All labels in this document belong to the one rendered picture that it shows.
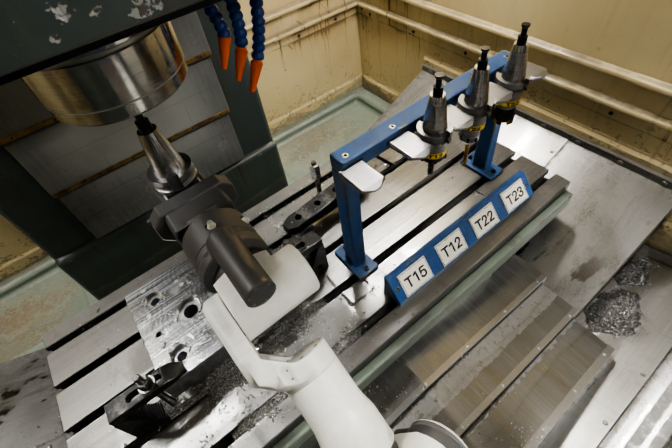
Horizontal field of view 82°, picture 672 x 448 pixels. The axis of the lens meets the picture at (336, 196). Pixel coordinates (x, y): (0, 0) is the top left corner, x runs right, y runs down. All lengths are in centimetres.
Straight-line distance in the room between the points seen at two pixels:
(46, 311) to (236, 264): 126
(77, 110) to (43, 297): 125
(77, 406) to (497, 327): 91
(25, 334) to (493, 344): 138
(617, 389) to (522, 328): 23
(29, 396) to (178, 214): 92
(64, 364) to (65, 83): 71
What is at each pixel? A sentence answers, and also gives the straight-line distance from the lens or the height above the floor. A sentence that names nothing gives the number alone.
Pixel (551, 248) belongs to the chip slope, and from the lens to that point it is 122.
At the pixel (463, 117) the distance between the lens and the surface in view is 76.
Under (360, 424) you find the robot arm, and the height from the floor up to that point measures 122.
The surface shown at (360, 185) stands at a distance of 63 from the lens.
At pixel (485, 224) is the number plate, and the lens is 96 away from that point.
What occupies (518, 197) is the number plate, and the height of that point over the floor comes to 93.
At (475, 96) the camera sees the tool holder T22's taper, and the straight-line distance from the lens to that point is 76.
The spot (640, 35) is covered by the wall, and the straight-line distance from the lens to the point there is 118.
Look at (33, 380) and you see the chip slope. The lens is 142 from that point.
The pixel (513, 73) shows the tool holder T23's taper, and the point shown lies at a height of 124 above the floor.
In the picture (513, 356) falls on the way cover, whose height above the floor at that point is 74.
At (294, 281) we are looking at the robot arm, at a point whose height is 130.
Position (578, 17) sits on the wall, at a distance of 122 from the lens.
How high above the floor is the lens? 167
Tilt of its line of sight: 48 degrees down
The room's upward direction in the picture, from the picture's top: 9 degrees counter-clockwise
